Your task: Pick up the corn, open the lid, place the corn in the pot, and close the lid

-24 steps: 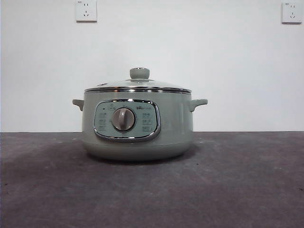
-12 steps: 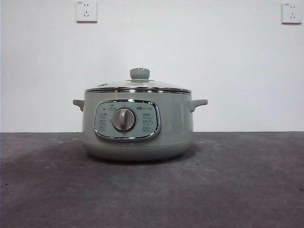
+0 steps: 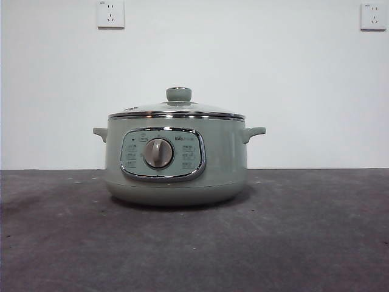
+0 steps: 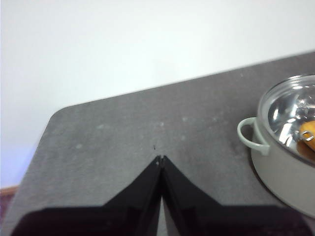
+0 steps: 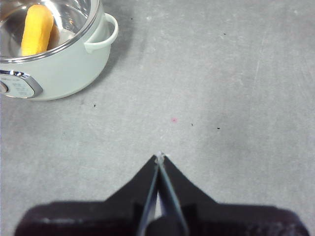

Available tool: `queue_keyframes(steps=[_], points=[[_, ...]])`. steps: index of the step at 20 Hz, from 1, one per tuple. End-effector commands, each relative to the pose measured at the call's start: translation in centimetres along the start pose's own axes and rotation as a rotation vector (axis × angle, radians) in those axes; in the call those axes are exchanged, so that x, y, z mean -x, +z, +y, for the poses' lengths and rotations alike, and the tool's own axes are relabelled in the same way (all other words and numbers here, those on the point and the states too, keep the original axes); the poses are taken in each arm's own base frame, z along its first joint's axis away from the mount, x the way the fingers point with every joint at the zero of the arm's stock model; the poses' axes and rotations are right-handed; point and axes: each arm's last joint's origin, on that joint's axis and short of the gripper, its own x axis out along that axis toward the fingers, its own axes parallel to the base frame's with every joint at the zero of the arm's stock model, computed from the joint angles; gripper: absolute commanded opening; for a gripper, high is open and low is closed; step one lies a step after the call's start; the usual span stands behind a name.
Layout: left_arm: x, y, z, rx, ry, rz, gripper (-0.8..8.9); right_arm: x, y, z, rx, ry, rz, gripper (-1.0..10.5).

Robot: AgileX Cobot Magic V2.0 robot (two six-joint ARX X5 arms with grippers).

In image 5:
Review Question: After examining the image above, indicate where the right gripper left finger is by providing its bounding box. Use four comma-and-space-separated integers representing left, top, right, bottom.
13, 154, 160, 236

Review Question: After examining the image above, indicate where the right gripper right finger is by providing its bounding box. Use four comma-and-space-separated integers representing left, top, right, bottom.
159, 156, 310, 236

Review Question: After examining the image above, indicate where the yellow corn cob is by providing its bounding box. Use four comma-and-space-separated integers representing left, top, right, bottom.
21, 4, 55, 57

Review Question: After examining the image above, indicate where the pale green electric cooking pot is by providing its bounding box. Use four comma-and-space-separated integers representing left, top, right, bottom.
0, 0, 119, 101

